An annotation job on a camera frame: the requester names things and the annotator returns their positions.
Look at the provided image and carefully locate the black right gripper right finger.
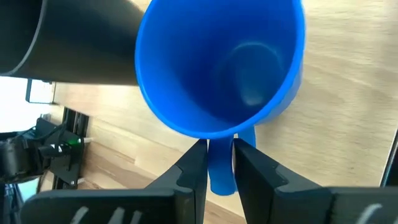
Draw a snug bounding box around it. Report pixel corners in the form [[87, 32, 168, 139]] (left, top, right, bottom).
[[233, 138, 333, 224]]

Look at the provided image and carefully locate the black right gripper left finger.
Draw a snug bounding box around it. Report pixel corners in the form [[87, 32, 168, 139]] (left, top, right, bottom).
[[145, 138, 209, 224]]

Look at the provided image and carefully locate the blue plastic mug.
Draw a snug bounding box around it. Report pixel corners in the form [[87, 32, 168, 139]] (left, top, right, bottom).
[[134, 0, 307, 197]]

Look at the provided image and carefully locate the black plastic cup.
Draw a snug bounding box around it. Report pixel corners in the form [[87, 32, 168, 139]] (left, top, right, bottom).
[[0, 0, 147, 87]]

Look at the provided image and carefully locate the wooden shelf with black frame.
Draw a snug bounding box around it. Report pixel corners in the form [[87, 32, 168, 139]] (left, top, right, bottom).
[[25, 0, 398, 218]]

